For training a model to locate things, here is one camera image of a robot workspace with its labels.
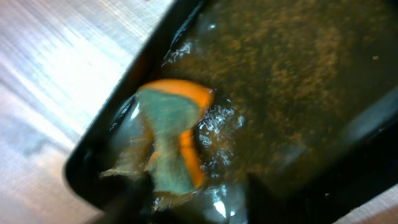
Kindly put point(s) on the orange green scrub sponge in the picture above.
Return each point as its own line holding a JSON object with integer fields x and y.
{"x": 172, "y": 108}

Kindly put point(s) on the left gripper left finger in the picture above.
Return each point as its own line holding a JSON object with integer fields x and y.
{"x": 131, "y": 206}

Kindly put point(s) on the black water basin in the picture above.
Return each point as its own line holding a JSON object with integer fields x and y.
{"x": 305, "y": 98}

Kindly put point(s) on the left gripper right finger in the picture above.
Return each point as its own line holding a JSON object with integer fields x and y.
{"x": 263, "y": 207}

